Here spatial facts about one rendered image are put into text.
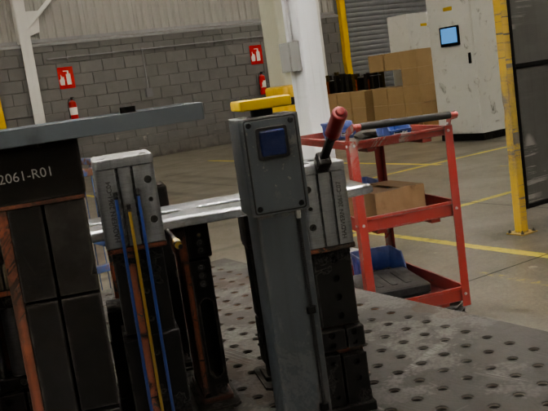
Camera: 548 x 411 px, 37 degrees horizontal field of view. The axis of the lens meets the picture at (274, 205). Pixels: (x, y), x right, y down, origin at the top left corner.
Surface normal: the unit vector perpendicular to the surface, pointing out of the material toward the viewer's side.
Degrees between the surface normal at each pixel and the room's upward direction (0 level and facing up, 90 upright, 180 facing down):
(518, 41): 90
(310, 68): 90
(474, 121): 90
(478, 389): 0
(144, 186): 90
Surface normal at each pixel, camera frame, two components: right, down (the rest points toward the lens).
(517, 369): -0.14, -0.98
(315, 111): 0.53, 0.05
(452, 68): -0.83, 0.20
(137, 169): 0.23, 0.11
